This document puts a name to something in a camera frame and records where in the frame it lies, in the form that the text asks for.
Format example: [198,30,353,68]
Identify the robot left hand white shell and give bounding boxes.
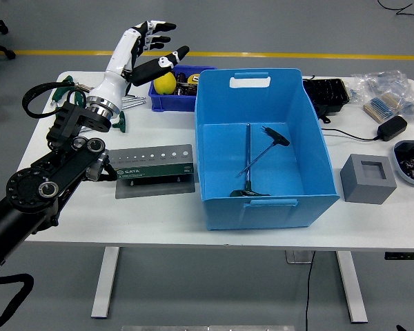
[88,20,190,106]

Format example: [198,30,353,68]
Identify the green SATA wrench holder stand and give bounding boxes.
[106,143,198,200]

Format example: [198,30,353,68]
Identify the large green T-handle hex wrench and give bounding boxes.
[230,123,272,199]

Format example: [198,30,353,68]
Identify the large blue plastic box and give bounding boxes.
[194,68,342,231]

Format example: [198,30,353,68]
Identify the small green T-handle hex wrench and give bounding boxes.
[238,125,291,176]

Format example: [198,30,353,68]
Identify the yellow lemon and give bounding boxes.
[153,70,178,96]

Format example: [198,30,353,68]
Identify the white table leg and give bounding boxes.
[335,250,369,324]
[90,246,121,319]

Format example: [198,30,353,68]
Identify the small blue parts bin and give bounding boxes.
[148,64,217,113]

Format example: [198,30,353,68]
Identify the dark small parts pile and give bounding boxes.
[174,71,199,97]

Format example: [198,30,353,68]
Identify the black office chair base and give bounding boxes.
[0,19,17,60]

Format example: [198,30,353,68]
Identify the grey cube block with recess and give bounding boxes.
[339,153,398,205]

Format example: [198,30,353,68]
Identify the grey oval tray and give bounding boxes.
[393,139,414,188]

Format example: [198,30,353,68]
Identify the black power adapter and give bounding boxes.
[377,115,408,142]

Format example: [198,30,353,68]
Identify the black plastic component tray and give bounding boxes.
[302,77,351,124]

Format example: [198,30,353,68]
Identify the tan resistor tape bundle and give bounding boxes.
[363,92,403,124]

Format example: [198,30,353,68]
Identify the clear bags of components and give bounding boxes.
[350,70,414,123]

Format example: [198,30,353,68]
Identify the short green T-handle hex wrench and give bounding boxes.
[110,110,127,134]

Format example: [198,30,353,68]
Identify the black hanging cable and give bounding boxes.
[305,250,317,331]

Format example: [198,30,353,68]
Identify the black adapter cord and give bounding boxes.
[322,128,381,142]

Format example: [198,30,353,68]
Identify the black floor cable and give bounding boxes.
[377,0,414,21]

